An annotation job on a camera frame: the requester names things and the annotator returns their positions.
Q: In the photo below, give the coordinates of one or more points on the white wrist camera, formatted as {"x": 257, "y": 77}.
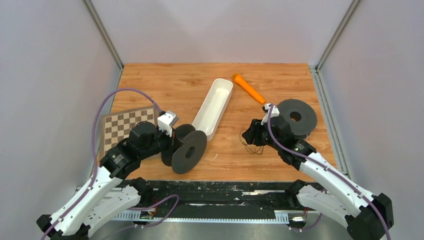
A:
{"x": 270, "y": 111}
{"x": 166, "y": 121}

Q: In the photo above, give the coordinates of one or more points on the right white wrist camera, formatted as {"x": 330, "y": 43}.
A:
{"x": 270, "y": 111}

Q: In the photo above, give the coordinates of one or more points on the black spool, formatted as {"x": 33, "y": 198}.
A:
{"x": 186, "y": 152}
{"x": 300, "y": 116}

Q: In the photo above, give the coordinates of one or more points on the white oblong tray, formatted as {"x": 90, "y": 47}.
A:
{"x": 213, "y": 107}

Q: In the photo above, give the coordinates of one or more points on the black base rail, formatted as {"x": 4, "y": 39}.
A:
{"x": 212, "y": 202}

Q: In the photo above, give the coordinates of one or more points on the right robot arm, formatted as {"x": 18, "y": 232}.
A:
{"x": 363, "y": 214}

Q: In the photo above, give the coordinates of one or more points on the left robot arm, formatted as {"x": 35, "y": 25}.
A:
{"x": 83, "y": 214}

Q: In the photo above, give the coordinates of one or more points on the left aluminium frame post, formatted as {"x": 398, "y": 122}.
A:
{"x": 94, "y": 15}

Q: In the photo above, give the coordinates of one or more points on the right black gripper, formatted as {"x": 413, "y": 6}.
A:
{"x": 251, "y": 135}

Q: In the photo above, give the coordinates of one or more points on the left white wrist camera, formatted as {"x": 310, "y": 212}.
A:
{"x": 166, "y": 121}

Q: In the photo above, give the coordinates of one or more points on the right aluminium frame post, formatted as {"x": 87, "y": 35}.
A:
{"x": 347, "y": 17}

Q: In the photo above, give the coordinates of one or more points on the orange flashlight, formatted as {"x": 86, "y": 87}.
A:
{"x": 238, "y": 79}

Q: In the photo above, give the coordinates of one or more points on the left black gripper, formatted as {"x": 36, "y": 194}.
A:
{"x": 173, "y": 143}

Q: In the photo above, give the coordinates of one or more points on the aluminium frame post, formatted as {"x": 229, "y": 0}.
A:
{"x": 94, "y": 15}
{"x": 347, "y": 17}

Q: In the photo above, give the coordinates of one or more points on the wooden chessboard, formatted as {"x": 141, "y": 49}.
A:
{"x": 117, "y": 126}

